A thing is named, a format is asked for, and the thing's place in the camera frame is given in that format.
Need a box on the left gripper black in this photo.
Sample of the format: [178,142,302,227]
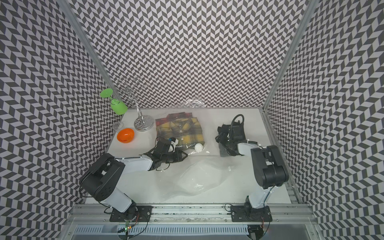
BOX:
[161,149,189,163]

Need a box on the yellow plaid shirt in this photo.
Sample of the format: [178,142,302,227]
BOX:
[157,118,205,150]

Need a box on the clear plastic vacuum bag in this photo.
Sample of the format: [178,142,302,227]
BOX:
[154,107,237,200]

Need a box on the red black plaid shirt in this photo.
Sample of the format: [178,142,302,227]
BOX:
[156,112,193,127]

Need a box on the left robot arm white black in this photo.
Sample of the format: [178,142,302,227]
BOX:
[80,138,188,216]

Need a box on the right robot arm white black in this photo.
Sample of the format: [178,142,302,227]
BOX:
[215,121,289,215]

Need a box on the chrome glass holder stand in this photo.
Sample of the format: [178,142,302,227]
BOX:
[117,76,155,132]

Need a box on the orange plastic bowl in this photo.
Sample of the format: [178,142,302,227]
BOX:
[117,128,135,144]

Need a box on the green plastic wine glass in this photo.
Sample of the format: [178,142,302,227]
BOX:
[100,88,128,116]

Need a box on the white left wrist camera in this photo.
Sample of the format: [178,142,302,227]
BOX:
[168,138,179,152]

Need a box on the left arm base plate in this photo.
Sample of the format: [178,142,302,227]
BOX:
[110,205,153,223]

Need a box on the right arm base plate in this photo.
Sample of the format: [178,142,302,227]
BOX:
[230,206,273,223]

